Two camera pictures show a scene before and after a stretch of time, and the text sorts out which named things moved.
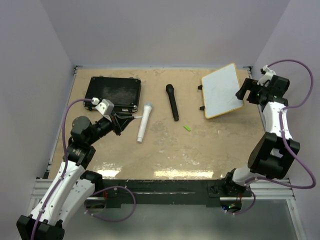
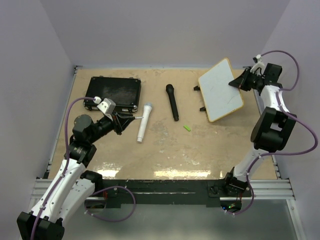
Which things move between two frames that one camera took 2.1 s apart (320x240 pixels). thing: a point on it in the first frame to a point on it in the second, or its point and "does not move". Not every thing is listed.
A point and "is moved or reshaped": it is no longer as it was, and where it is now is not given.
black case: (124, 92) does not move
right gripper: (249, 84) to (241, 82)
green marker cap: (187, 128) does not move
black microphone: (170, 89) does not move
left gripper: (119, 124) does not move
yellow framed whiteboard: (220, 88) is moved or reshaped
